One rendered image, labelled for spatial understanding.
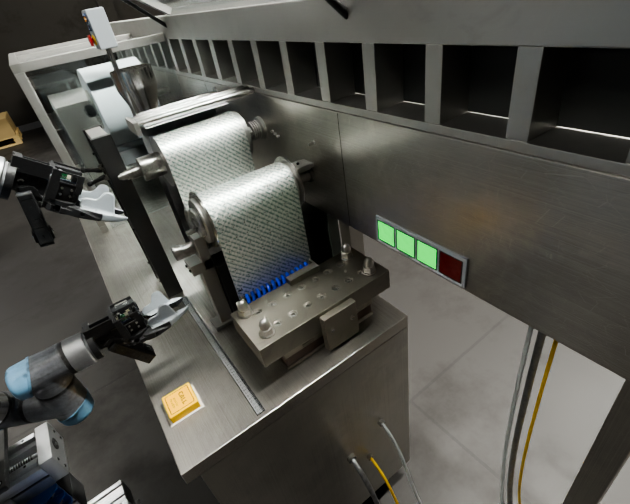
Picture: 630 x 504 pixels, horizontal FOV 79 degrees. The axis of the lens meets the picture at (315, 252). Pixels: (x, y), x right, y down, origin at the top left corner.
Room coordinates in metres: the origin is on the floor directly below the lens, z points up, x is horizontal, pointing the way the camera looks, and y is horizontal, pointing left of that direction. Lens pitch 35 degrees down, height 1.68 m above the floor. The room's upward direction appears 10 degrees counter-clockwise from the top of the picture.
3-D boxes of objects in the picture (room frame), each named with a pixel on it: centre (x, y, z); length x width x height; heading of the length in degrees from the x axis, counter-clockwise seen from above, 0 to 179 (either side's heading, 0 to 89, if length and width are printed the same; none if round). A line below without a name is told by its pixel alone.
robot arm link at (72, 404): (0.58, 0.62, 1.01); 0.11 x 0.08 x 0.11; 91
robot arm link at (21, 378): (0.58, 0.60, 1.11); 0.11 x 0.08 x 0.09; 119
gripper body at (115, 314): (0.65, 0.46, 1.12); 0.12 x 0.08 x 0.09; 119
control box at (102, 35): (1.33, 0.50, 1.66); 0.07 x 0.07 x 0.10; 30
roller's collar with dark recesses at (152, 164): (1.05, 0.40, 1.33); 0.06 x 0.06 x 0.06; 29
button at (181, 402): (0.59, 0.38, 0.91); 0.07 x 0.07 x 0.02; 29
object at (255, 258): (0.85, 0.12, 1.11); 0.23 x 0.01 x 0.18; 119
